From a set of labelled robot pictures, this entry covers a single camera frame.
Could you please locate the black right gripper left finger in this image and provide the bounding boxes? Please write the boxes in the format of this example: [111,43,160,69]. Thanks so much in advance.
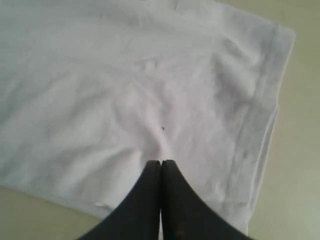
[80,160,161,240]

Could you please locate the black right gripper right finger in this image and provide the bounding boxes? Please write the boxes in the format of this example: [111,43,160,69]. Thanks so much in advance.
[160,160,249,240]

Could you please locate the white t-shirt red lettering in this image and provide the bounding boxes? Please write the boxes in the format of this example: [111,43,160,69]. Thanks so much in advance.
[0,0,296,233]

